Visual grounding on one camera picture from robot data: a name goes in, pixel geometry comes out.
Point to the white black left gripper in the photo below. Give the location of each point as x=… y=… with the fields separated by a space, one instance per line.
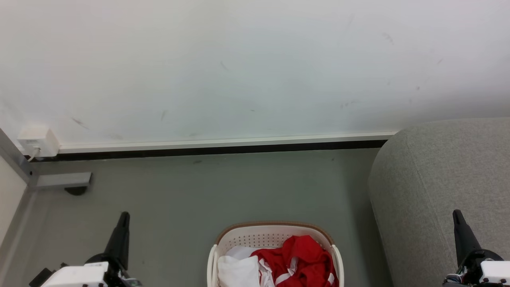
x=75 y=276

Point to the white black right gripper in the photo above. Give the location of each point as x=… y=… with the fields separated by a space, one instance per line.
x=492 y=273

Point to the grey fabric sofa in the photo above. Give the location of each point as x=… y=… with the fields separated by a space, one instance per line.
x=426 y=183

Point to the white garment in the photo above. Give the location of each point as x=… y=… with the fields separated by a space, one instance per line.
x=238 y=271

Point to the red garment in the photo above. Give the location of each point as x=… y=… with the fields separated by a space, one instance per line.
x=299 y=257

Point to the white perforated laundry basket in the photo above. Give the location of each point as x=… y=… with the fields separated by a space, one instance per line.
x=255 y=238

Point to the white wall socket box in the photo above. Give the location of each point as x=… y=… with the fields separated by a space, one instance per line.
x=36 y=140

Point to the white black wall baseboard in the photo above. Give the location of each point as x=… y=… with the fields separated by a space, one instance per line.
x=223 y=145

